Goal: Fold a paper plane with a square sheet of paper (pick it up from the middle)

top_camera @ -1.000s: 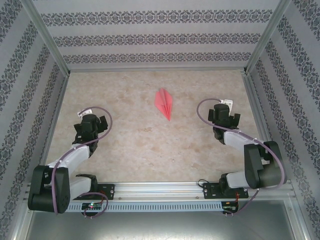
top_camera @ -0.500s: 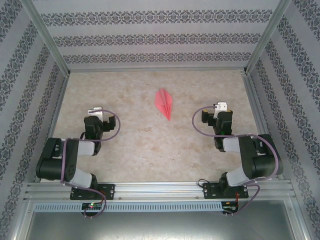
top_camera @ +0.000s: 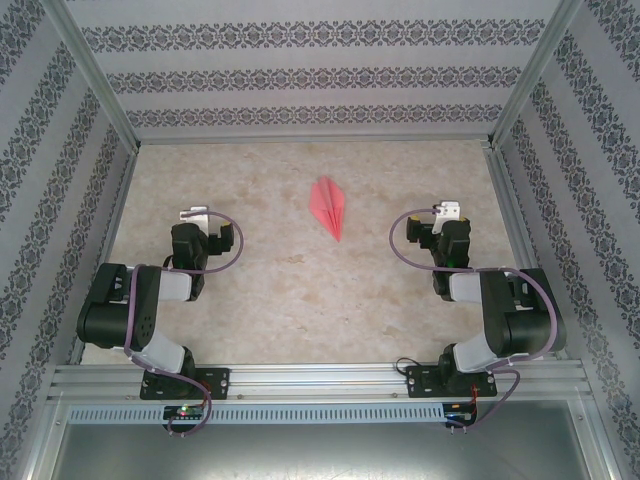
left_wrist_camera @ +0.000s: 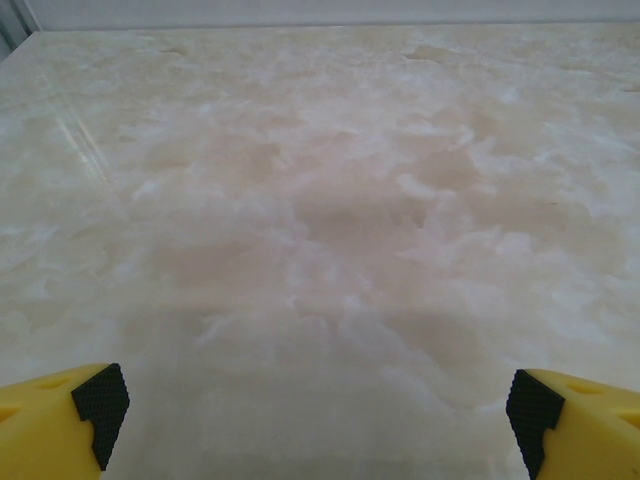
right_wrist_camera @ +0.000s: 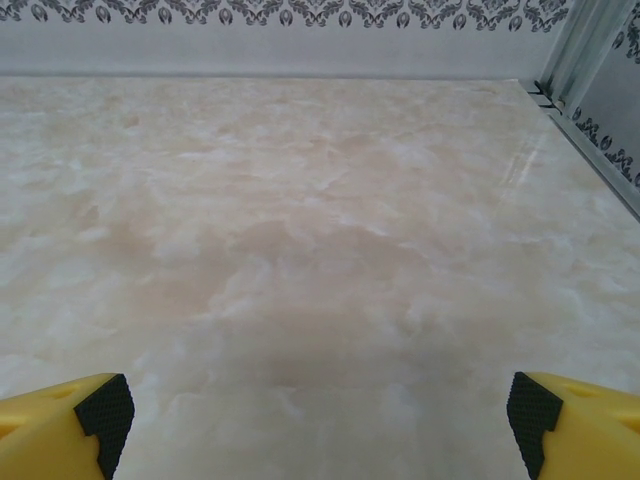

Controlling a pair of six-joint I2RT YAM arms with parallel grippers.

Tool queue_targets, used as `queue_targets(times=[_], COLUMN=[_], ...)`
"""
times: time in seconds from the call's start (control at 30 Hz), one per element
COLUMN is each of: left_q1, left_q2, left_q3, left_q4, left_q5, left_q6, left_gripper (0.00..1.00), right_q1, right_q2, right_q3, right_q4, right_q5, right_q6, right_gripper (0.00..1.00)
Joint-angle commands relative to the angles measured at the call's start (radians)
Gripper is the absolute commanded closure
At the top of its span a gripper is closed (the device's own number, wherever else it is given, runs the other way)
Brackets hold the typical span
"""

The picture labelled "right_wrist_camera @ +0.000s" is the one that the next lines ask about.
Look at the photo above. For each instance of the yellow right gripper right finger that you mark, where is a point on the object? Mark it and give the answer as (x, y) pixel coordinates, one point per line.
(595, 435)

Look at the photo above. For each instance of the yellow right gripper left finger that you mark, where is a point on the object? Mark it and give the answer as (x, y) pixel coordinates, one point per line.
(45, 435)

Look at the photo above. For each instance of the aluminium side rail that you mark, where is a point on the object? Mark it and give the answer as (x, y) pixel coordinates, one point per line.
(590, 150)

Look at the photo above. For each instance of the aluminium frame post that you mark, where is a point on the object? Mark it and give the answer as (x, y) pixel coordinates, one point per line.
(570, 50)

